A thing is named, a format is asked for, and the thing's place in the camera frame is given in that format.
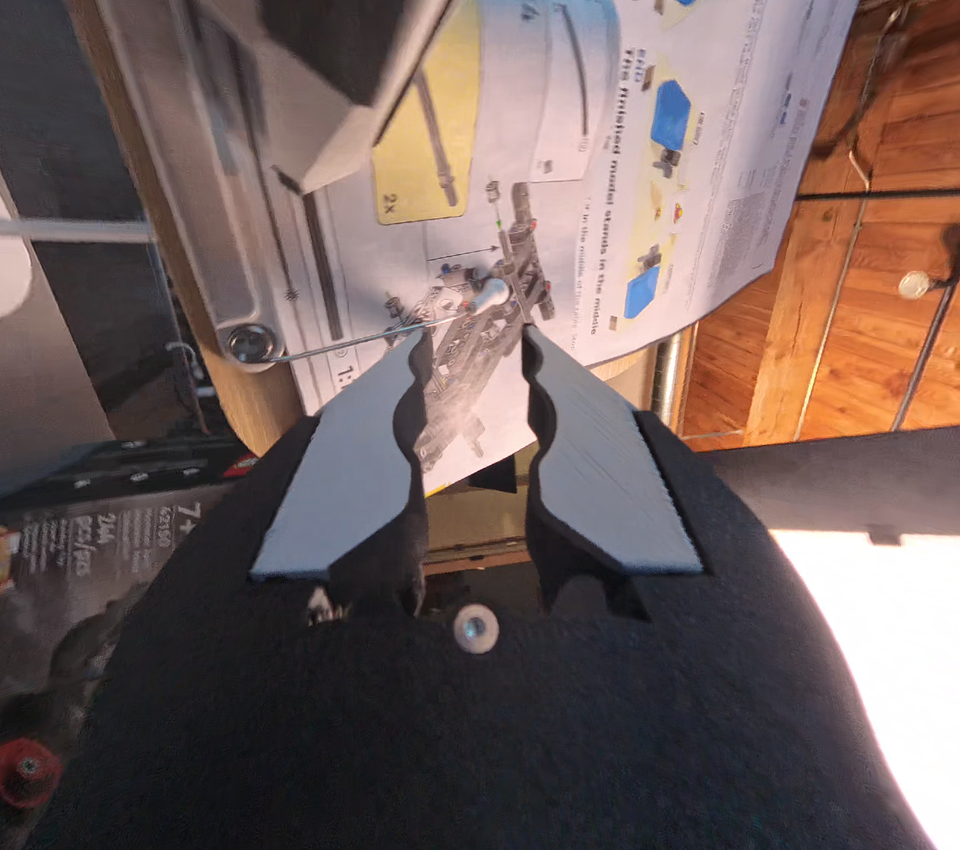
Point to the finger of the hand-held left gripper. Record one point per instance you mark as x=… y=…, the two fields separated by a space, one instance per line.
x=352 y=138

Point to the toy truck cardboard box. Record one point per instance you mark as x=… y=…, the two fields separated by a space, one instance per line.
x=75 y=565

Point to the printed task sheet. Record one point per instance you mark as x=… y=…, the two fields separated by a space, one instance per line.
x=750 y=78

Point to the white book stand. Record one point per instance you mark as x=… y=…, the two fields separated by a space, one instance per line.
x=232 y=280

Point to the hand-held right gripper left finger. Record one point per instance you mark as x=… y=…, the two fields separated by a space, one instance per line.
x=345 y=490

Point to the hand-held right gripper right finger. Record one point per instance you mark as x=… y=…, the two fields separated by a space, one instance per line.
x=607 y=490

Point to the instruction booklet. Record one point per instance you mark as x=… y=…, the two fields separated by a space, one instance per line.
x=480 y=250

